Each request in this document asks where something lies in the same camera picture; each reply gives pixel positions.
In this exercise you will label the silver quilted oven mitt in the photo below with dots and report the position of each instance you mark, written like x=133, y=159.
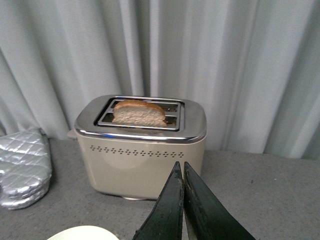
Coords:
x=25, y=163
x=16, y=203

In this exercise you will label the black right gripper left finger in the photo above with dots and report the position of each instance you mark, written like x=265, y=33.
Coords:
x=165, y=221

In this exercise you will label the brown bread slice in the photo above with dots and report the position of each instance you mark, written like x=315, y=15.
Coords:
x=139, y=113

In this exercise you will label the white plate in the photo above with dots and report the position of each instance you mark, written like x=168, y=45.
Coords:
x=85, y=232

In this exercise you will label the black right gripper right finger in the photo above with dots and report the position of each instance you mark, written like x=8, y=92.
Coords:
x=209, y=219

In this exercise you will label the beige two-slot toaster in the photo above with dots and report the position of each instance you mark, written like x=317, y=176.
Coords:
x=134, y=161

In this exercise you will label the grey pleated curtain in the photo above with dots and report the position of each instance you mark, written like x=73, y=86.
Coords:
x=253, y=65

